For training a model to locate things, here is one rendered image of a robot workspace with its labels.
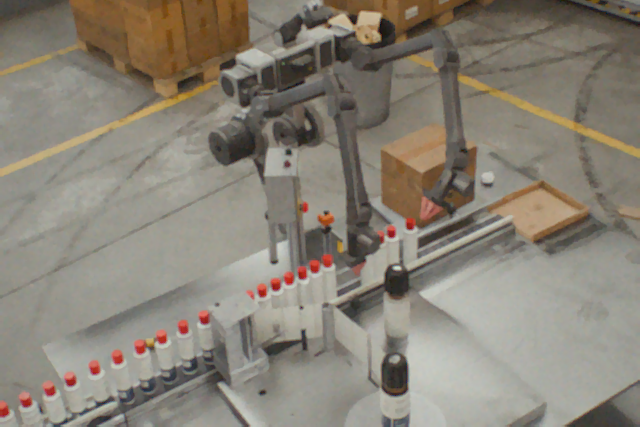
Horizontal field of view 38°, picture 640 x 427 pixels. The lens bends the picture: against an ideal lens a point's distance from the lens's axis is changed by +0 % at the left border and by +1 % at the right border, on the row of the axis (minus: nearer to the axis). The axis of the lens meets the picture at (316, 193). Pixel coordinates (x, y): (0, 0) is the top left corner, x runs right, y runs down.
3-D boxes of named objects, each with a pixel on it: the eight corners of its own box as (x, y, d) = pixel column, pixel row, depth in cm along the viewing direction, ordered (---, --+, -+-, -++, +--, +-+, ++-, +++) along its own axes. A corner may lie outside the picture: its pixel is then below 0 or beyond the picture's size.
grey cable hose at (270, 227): (272, 266, 319) (267, 217, 307) (267, 261, 322) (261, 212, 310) (281, 262, 321) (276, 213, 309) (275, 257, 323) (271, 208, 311)
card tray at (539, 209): (532, 242, 362) (533, 234, 359) (487, 211, 380) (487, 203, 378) (588, 215, 374) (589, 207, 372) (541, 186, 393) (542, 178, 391)
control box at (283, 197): (268, 224, 304) (263, 176, 293) (272, 194, 318) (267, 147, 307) (299, 223, 303) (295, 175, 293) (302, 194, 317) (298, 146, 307)
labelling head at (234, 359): (232, 387, 300) (223, 328, 285) (213, 364, 309) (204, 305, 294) (269, 369, 306) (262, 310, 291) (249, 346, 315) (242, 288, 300)
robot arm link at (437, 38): (458, 26, 341) (441, 22, 333) (462, 62, 339) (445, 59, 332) (367, 55, 372) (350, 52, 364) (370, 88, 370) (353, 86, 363)
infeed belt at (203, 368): (125, 421, 296) (122, 412, 294) (114, 405, 302) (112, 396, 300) (512, 231, 366) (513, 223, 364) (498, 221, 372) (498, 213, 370)
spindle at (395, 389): (392, 443, 277) (391, 374, 260) (374, 424, 283) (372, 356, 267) (416, 430, 280) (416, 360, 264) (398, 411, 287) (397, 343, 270)
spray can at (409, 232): (408, 270, 344) (408, 226, 332) (400, 263, 348) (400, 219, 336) (419, 265, 346) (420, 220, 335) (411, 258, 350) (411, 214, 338)
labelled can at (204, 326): (207, 367, 308) (199, 321, 297) (200, 358, 312) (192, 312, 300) (221, 360, 311) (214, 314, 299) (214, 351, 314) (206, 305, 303)
